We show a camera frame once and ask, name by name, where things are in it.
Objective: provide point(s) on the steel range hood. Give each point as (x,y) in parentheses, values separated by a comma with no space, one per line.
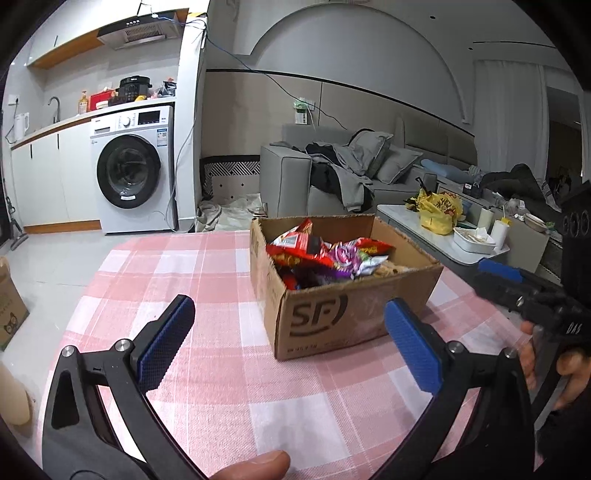
(138,32)

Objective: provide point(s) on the red box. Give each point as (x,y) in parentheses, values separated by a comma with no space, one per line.
(100,100)

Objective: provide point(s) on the silver snack packet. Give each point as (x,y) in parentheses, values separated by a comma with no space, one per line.
(374,265)

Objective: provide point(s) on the pink purple snack packet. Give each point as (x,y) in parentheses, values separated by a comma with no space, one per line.
(344,261)

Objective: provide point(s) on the white wall cabinet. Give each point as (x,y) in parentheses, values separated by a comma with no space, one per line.
(60,41)

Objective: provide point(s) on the white curtain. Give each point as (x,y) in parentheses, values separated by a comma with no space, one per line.
(508,115)

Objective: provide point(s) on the red cone snack bag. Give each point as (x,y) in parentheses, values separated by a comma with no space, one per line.
(295,244)

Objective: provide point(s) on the dark crumpled bag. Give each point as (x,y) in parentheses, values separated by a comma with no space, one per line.
(166,90)

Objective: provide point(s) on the person's right hand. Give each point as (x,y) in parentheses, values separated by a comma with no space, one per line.
(572,374)

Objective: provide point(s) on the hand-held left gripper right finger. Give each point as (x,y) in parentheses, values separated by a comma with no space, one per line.
(413,344)

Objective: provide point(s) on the floor mop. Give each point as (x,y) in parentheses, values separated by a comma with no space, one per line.
(16,230)

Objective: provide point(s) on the yellow plastic bag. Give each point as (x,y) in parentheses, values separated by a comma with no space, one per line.
(436,212)

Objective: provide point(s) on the dark clothing heap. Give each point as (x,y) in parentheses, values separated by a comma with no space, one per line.
(521,184)

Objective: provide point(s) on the white coffee table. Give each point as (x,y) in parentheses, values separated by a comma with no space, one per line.
(401,221)

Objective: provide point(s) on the white kitchen base cabinet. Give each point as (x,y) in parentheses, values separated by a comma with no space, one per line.
(51,180)

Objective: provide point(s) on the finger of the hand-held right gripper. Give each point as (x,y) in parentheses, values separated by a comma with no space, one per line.
(501,271)
(503,290)

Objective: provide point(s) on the black white patterned panel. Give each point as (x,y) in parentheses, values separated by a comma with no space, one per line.
(228,173)

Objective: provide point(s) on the grey pillow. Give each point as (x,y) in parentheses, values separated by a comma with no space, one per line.
(397,166)
(369,152)

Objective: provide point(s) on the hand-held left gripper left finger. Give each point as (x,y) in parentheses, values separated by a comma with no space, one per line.
(164,341)

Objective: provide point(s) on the kitchen faucet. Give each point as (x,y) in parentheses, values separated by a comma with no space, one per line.
(56,108)

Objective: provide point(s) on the beige cloth on floor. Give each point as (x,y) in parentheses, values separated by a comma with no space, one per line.
(231,212)

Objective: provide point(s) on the red snack packet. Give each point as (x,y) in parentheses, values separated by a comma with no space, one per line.
(376,247)

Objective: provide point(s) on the blue pillow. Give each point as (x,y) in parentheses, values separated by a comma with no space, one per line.
(445,170)

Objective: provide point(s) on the white paper cup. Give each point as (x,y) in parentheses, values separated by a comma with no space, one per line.
(499,235)
(485,219)

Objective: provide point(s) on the black pressure cooker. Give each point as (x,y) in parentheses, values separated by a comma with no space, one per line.
(134,90)

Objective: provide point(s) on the brown cardboard box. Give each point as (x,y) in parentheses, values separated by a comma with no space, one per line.
(341,314)

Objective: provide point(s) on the beige side box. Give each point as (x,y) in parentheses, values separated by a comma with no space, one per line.
(528,244)

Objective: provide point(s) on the pink checkered tablecloth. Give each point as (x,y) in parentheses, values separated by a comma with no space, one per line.
(194,295)

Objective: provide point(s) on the person's left hand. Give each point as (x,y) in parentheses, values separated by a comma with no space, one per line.
(258,466)

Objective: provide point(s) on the white washing machine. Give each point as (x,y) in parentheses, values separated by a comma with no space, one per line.
(131,170)

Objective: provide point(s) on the beige rounded object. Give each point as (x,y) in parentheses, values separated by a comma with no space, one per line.
(14,397)

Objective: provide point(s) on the wall socket with chargers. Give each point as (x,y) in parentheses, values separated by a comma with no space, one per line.
(302,113)

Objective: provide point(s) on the grey sofa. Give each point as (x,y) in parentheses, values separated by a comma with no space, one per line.
(284,180)

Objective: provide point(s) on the white rectangular container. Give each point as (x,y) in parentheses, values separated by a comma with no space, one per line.
(473,242)

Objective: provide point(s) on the small printed cardboard box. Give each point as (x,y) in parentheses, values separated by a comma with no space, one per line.
(11,309)

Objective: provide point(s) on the yellow soap bottle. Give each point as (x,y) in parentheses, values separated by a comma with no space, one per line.
(82,104)

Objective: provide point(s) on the noodle snack bag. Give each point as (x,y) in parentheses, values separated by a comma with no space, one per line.
(392,271)

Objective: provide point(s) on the white electric kettle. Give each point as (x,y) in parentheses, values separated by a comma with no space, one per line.
(21,127)

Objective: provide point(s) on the pile of grey black clothes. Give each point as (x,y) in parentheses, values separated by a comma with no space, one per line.
(341,180)

